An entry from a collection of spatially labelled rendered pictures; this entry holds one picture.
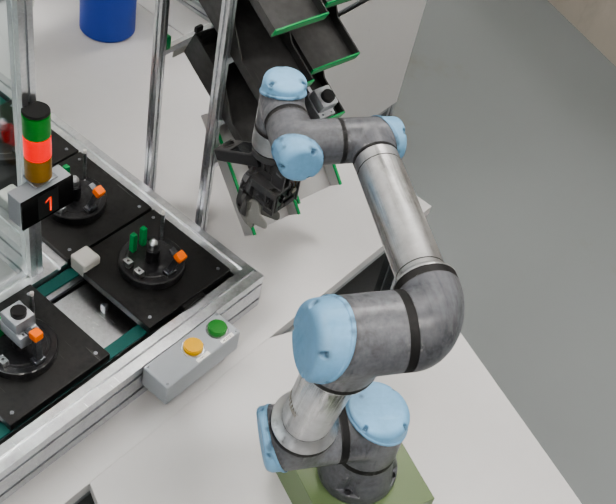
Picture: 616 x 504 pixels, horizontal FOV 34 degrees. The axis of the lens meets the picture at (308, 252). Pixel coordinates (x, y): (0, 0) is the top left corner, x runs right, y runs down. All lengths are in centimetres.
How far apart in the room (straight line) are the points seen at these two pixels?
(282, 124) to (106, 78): 124
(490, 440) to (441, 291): 83
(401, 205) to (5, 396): 86
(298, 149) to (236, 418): 71
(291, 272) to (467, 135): 205
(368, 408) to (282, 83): 57
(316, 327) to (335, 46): 95
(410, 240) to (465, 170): 264
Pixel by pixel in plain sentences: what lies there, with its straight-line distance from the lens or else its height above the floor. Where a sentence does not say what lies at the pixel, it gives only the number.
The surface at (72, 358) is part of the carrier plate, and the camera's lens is 199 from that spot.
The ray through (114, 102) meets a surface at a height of 86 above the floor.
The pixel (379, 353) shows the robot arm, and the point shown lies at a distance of 132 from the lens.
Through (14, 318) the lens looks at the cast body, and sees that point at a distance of 190.
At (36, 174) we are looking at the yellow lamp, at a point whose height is 128.
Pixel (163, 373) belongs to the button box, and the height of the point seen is 96.
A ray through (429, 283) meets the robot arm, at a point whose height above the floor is 158.
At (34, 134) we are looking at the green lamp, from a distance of 181.
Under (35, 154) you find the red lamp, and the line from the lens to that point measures 184.
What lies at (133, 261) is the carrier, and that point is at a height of 100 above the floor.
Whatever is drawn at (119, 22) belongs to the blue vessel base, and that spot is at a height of 93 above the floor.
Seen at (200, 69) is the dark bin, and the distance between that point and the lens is 211.
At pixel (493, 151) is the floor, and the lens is 422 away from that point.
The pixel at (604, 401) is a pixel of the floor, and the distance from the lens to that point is 351.
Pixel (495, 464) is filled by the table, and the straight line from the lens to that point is 214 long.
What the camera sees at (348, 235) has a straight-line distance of 243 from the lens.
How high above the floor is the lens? 258
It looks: 46 degrees down
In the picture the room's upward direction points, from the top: 14 degrees clockwise
